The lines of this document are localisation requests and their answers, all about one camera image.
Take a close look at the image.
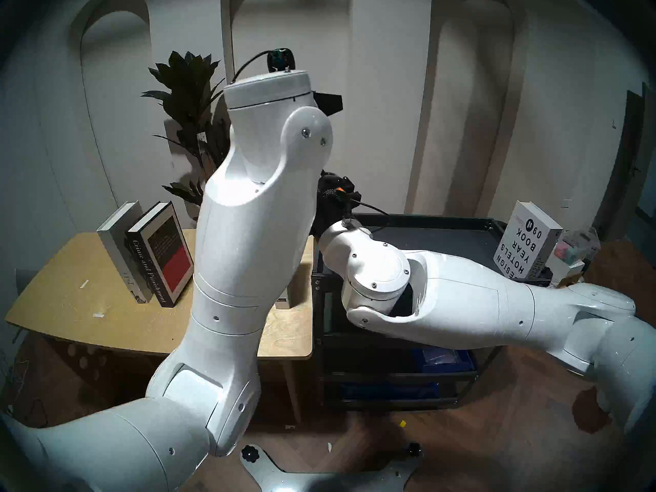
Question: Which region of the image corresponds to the black metal shelf cart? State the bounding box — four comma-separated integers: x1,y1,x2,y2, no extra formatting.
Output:
310,213,555,411

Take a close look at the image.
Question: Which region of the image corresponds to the blue plastic bin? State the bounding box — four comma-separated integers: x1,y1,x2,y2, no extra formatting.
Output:
413,347,475,372

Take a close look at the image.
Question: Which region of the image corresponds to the grey Statue of Liberty book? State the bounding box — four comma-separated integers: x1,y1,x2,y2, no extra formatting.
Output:
97,201,153,304

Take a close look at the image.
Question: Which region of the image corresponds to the black Crime and Punishment book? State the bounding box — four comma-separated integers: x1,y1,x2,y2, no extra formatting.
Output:
127,201,194,308

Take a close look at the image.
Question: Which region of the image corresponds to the white cardboard box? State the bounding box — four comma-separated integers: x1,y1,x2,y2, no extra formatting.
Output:
545,254,586,288

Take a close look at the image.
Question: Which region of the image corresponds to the clear plastic storage box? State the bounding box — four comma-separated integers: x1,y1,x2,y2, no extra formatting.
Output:
555,229,602,264

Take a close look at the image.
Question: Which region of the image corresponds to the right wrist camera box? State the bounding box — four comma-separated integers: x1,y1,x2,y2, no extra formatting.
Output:
331,177,362,202

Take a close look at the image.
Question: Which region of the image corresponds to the teal-plug left wrist cable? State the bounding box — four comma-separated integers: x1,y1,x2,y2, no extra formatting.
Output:
231,47,297,85

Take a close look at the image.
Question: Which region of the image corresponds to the brown door with handle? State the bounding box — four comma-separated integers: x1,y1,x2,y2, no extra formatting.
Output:
593,83,650,241

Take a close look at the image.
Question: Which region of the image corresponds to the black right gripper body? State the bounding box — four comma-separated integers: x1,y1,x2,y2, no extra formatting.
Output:
313,171,360,236

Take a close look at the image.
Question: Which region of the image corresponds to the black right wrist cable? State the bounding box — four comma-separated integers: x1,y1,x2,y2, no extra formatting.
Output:
347,198,391,225

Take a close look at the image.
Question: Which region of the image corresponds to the light wooden display table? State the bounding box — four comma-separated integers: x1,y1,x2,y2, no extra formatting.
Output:
5,229,315,425

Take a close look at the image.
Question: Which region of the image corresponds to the dark green potted plant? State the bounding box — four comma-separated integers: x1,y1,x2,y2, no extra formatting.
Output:
141,50,232,221

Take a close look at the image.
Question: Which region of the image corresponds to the grey metal robot base plate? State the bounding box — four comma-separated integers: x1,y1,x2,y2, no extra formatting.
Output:
239,441,425,492

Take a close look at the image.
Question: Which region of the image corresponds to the white Design Hotels yearbook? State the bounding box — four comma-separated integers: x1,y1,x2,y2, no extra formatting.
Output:
493,201,563,280

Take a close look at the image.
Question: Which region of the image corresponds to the white Arletta book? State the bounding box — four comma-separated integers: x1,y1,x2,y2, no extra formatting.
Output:
275,278,298,310

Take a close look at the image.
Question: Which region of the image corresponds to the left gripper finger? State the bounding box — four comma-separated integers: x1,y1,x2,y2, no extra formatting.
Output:
313,91,343,116

